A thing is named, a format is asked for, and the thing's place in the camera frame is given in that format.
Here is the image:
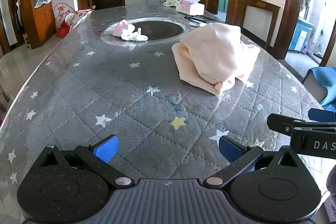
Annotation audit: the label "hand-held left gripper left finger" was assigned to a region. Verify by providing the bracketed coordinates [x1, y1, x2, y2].
[38, 135, 134, 188]

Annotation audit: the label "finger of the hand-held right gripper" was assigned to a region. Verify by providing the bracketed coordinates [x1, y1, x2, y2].
[308, 108, 336, 123]
[267, 113, 336, 138]

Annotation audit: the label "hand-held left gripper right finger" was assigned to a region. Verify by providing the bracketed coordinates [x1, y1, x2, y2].
[203, 135, 299, 188]

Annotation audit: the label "cream sweatshirt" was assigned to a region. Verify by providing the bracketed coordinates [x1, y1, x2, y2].
[172, 22, 261, 96]

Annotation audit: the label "hanging dark clothes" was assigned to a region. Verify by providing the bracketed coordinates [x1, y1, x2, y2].
[14, 0, 25, 33]

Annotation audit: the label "blue cloth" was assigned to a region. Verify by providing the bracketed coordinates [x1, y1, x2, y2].
[302, 67, 336, 110]

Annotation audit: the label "grey star quilted table cover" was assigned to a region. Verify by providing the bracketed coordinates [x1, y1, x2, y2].
[0, 3, 332, 214]

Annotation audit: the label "mop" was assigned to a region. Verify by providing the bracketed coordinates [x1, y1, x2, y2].
[314, 30, 324, 57]

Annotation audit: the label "blue bathroom cabinet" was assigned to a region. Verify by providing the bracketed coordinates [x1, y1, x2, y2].
[289, 18, 314, 52]

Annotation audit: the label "white small cloth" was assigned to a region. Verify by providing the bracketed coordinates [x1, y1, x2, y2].
[121, 28, 149, 42]

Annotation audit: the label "red plastic toy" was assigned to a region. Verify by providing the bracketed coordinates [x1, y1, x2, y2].
[56, 22, 70, 38]

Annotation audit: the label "round black table hob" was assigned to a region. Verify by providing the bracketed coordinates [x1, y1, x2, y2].
[101, 17, 187, 46]

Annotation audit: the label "wooden shelf cabinet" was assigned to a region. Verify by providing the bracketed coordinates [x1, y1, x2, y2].
[17, 0, 57, 49]

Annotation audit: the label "polka-dot play tent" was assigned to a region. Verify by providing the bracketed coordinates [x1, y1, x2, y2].
[54, 3, 92, 33]

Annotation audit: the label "pink white tissue box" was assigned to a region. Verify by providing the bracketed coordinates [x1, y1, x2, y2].
[175, 0, 205, 16]

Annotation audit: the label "small wooden cabinet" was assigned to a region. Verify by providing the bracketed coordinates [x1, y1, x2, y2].
[76, 0, 93, 10]

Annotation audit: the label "patterned cloth bundle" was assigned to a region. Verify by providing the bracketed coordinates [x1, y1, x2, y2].
[163, 0, 185, 7]

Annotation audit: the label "wooden archway frame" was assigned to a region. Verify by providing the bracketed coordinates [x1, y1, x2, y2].
[274, 0, 336, 67]

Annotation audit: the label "black flat frame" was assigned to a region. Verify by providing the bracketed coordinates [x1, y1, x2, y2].
[184, 14, 216, 24]

